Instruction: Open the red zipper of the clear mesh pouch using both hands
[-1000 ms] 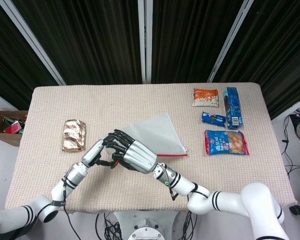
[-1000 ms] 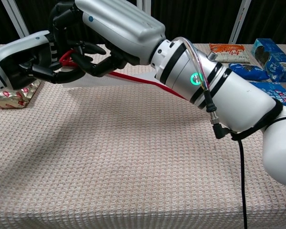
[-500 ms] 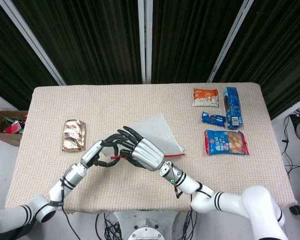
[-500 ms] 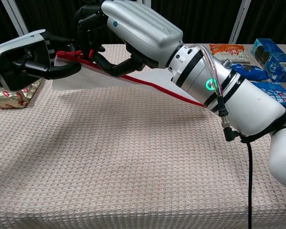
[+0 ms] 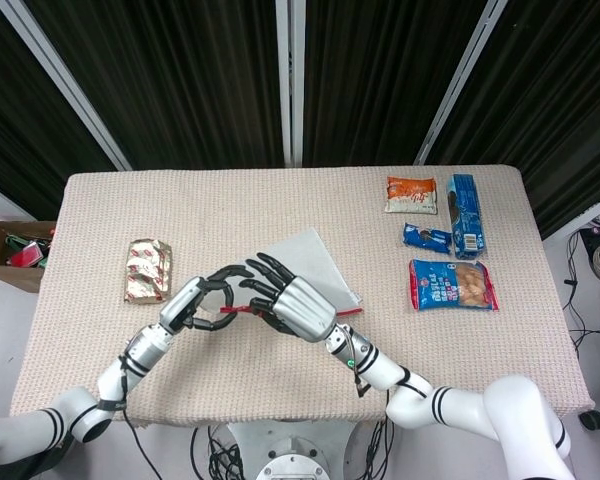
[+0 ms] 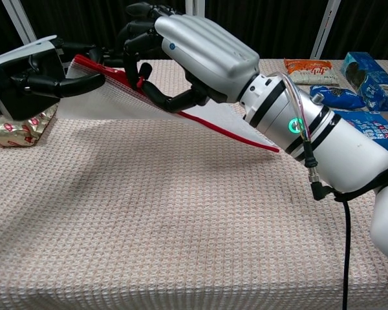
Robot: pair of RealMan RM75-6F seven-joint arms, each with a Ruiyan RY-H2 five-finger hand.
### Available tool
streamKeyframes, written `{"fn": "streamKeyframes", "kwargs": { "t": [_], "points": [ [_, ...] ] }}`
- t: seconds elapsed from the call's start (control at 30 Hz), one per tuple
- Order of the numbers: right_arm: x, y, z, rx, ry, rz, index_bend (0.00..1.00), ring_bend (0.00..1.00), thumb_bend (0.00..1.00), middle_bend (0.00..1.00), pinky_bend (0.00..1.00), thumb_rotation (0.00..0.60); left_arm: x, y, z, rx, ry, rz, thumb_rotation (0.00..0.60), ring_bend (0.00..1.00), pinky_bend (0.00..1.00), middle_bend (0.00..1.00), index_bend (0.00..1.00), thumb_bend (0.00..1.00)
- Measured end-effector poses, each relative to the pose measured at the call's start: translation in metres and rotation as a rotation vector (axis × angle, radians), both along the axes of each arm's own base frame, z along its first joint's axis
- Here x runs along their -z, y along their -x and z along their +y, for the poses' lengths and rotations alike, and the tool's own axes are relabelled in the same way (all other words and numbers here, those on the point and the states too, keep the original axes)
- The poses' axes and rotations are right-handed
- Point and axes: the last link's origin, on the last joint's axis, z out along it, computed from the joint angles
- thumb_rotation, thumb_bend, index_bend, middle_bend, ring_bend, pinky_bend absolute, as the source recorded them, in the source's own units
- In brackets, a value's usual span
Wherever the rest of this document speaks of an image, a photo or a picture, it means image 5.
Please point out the white frame post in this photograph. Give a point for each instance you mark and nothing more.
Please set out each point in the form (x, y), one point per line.
(290, 85)
(460, 85)
(65, 85)

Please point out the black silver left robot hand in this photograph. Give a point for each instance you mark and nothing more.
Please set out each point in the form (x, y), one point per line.
(180, 305)

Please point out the small blue cookie packet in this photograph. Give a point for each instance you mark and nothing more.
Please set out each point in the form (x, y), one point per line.
(427, 238)

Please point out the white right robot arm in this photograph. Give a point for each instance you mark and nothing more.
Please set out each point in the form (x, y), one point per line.
(460, 407)

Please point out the orange white snack packet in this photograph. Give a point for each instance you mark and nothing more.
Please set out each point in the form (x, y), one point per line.
(411, 196)

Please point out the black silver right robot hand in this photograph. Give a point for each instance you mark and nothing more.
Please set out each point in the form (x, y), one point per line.
(302, 310)

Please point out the brown cardboard box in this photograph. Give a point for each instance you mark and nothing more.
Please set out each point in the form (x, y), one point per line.
(15, 277)

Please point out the blue biscuit packet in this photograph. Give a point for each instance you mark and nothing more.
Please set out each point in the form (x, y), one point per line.
(452, 285)

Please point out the gold foil snack packet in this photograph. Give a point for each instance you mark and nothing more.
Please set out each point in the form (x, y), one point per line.
(149, 272)

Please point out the long blue cookie box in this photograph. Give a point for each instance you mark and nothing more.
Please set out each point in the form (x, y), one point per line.
(466, 215)

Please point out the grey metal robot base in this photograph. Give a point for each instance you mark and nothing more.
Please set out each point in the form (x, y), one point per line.
(292, 455)

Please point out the clear zipper pouch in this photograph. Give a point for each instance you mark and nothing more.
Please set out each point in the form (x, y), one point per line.
(310, 255)

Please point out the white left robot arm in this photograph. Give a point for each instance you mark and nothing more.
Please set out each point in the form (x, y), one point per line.
(135, 360)

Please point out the beige waffle tablecloth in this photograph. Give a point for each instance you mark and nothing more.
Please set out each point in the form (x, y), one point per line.
(230, 210)

